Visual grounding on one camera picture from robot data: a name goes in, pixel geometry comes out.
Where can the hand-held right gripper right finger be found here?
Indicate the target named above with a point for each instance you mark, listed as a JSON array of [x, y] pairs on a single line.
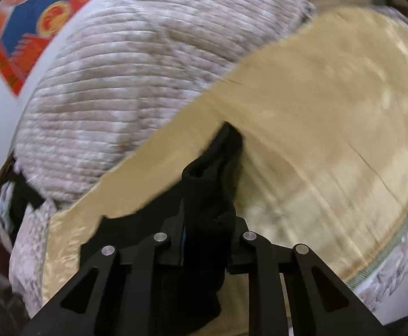
[[239, 252]]

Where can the quilted patterned blanket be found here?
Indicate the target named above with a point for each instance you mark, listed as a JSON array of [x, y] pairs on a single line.
[[137, 77]]

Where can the beige satin bed sheet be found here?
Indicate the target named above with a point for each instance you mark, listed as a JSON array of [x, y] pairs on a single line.
[[312, 129]]

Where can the black pants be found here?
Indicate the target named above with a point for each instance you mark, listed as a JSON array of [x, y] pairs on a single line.
[[207, 217]]

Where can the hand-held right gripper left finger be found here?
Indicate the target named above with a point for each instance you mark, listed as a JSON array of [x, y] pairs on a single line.
[[170, 245]]

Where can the black cloth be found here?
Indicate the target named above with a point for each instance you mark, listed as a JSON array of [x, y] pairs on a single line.
[[22, 196]]

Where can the red and blue wall poster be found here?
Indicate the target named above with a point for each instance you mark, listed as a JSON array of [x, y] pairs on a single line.
[[32, 24]]

